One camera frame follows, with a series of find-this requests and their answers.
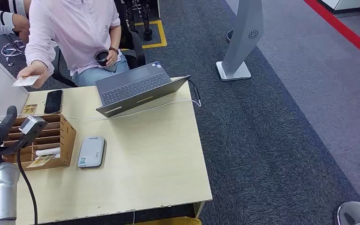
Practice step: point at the person's right hand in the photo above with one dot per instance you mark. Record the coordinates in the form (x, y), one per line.
(37, 70)

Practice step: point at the person's left hand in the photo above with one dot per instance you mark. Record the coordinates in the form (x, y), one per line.
(112, 59)

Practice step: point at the black steel tumbler cup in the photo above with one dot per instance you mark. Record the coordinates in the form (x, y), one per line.
(101, 57)

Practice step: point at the white ID card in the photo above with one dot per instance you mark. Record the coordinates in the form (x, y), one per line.
(24, 81)

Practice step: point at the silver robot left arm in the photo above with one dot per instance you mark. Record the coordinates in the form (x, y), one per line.
(0, 192)

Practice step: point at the wooden card organizer box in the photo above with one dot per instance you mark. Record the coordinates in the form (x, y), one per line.
(65, 139)

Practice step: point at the grey card reader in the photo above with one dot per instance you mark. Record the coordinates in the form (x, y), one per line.
(91, 152)

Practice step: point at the black office chair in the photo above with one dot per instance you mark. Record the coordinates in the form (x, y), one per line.
(136, 49)

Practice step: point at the grey open laptop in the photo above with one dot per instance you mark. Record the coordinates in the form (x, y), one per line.
(130, 84)

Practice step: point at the chrome stool base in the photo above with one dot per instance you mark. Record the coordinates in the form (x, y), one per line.
(14, 49)

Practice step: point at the black smartphone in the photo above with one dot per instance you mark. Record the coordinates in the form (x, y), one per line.
(53, 102)

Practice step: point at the white box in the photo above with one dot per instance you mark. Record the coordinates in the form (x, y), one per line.
(0, 84)

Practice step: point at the white paper roll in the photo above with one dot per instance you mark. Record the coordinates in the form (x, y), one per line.
(48, 152)

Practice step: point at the round black base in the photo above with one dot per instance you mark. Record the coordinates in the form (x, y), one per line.
(228, 36)

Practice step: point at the grey kiosk stand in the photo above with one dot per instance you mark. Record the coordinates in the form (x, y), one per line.
(242, 37)

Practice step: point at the yellow object under table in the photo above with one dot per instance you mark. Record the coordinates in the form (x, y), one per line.
(173, 221)

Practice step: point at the white cabinet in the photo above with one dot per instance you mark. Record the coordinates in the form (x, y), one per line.
(344, 3)

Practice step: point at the pale wrist camera on bracket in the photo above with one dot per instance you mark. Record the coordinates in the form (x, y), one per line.
(32, 124)

